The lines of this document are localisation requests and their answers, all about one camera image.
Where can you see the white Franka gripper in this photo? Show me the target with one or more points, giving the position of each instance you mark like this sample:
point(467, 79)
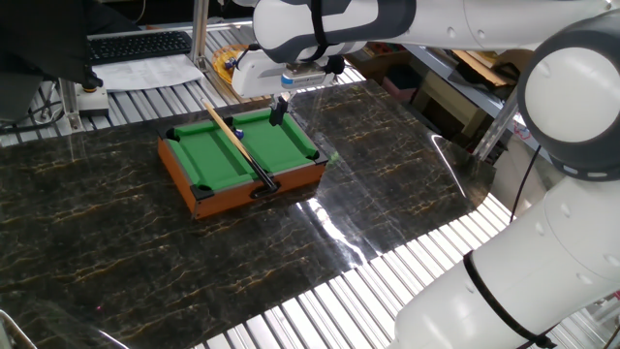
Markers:
point(257, 75)

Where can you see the wooden pool cue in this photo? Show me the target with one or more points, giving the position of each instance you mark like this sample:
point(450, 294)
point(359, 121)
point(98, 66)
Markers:
point(252, 159)

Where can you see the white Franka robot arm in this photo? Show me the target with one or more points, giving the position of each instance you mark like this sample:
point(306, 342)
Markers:
point(533, 291)

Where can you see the dark blue basket ball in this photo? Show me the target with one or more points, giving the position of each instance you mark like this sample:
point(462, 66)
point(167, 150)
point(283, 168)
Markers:
point(229, 63)

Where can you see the mini green pool table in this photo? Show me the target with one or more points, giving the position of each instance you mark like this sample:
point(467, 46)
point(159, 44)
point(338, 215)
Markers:
point(208, 160)

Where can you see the yellow wicker basket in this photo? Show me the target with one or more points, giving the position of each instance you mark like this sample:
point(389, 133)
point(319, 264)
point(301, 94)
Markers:
point(218, 68)

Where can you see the brown cardboard box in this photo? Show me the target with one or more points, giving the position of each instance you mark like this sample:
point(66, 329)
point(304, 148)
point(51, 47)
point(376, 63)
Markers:
point(382, 63)

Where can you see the pink storage box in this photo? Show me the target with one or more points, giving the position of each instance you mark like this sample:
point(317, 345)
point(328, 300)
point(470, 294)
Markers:
point(399, 89)

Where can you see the white paper sheet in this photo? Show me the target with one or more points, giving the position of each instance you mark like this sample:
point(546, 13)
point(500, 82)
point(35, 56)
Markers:
point(145, 72)

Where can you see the black computer keyboard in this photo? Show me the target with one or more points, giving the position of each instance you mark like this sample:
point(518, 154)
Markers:
point(140, 46)

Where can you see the short aluminium profile foot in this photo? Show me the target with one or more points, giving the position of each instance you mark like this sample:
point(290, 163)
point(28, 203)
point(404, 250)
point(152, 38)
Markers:
point(70, 104)

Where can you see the dark marble pattern mat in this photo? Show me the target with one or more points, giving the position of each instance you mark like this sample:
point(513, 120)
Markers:
point(121, 266)

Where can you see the black computer monitor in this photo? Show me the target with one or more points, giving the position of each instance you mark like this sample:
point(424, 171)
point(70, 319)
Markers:
point(43, 39)

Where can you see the aluminium frame post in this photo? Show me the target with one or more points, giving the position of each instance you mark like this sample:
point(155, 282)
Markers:
point(199, 34)
point(494, 128)

